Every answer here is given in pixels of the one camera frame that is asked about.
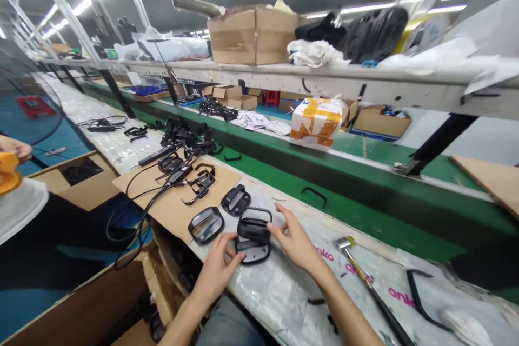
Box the pile of white packets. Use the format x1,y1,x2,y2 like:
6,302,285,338
234,110,292,137

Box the box of blue parts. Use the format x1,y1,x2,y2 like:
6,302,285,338
130,84,172,103

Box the person's legs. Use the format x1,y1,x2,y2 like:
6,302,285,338
194,294,268,346

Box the brown cardboard sheet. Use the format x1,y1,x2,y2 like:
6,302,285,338
111,150,243,242

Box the black corded tool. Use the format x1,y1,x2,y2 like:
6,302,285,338
76,115,129,133

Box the clear printed plastic sheet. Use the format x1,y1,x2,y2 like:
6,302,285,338
190,190,519,346

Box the green conveyor belt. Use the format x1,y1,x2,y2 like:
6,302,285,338
81,78,519,282

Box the large cardboard box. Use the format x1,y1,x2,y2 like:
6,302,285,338
206,5,302,66

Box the black curved bar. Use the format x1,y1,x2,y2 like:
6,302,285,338
406,268,449,334

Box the black frame with wire handle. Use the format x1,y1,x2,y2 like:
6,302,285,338
236,207,273,244

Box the open cardboard box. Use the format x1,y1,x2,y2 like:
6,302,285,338
27,150,122,212

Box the black bent clips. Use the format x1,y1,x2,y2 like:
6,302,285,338
123,125,150,144

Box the white box with yellow tape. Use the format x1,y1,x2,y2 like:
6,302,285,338
288,97,351,149

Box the cardboard panel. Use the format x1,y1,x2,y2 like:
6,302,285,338
450,154,519,222

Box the black moulded parts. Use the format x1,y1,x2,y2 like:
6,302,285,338
294,5,410,64

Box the black rounded plastic frame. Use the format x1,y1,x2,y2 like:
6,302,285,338
187,206,225,246

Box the overhead white shelf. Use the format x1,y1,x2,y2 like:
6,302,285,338
34,52,519,122

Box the hammer with black handle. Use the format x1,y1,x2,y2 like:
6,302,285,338
335,236,415,346

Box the white cloth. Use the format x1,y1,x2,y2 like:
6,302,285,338
287,39,351,69

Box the group of small cardboard boxes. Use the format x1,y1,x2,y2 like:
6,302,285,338
202,83,268,112

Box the yellow tape dispenser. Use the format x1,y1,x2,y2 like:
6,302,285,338
0,151,24,197

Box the cardboard box with blue items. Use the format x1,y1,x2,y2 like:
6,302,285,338
351,103,412,139

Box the cluster of black brackets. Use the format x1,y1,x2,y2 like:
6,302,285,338
197,97,239,123

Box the black wire handle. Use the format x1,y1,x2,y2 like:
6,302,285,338
300,187,328,209

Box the tall cardboard carton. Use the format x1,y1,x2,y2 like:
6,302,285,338
0,219,203,346

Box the person's left hand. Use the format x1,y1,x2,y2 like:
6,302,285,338
197,232,247,287

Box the pile of black frames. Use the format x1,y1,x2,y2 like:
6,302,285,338
157,150,216,205

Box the black cable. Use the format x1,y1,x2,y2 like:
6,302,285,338
105,147,203,271

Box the person's right hand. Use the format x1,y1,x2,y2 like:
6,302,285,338
266,202,323,272

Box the heap of black parts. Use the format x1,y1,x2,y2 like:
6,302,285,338
159,117,224,156

